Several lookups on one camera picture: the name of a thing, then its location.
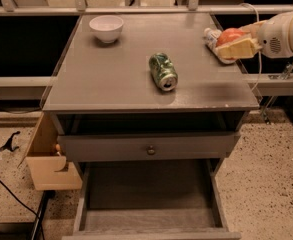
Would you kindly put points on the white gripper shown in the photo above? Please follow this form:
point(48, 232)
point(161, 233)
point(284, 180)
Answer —
point(274, 39)

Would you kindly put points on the red apple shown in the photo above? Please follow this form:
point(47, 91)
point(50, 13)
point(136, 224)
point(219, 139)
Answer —
point(229, 35)

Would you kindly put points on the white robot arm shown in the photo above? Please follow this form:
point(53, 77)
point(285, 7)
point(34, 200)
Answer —
point(272, 37)

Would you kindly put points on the grey top drawer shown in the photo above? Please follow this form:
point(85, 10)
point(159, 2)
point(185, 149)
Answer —
point(142, 147)

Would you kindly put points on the grey drawer cabinet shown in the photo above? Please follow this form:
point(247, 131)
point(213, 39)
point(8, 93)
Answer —
point(108, 89)

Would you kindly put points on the grey open middle drawer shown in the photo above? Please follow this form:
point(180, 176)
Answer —
point(150, 200)

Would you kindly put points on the clear plastic water bottle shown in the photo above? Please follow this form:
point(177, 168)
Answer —
point(211, 37)

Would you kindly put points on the green soda can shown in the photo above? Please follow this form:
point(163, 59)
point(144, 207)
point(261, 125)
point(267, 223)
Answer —
point(163, 72)

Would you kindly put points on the white ceramic bowl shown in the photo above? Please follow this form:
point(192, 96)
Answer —
point(107, 28)

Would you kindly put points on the black clamp tool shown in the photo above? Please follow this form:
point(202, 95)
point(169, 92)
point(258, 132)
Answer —
point(9, 143)

